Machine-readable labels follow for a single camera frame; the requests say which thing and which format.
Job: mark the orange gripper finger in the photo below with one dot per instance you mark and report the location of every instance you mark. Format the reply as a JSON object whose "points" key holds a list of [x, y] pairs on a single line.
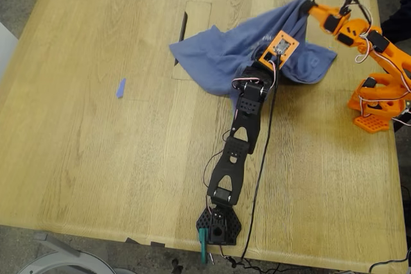
{"points": [[314, 12], [311, 3]]}

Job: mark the grey white chair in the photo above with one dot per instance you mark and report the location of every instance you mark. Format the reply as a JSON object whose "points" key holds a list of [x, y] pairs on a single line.
{"points": [[48, 262]]}

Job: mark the blue printed T-shirt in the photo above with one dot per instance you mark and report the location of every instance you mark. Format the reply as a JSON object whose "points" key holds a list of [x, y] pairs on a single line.
{"points": [[218, 52]]}

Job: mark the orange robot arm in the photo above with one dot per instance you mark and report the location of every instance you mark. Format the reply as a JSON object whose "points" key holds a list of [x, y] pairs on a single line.
{"points": [[390, 52]]}

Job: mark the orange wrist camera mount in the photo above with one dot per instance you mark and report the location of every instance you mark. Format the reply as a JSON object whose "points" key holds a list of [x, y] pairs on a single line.
{"points": [[282, 46]]}

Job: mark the white furniture panel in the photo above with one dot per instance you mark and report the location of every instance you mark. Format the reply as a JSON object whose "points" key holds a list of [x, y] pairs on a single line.
{"points": [[6, 49]]}

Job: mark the green clamp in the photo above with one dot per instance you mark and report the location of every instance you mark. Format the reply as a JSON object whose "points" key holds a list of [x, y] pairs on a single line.
{"points": [[203, 245]]}

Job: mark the blue tape strip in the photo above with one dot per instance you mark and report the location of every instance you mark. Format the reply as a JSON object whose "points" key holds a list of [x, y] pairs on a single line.
{"points": [[121, 89]]}

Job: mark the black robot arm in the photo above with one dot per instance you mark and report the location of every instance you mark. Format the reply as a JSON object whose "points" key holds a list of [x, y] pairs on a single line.
{"points": [[231, 165]]}

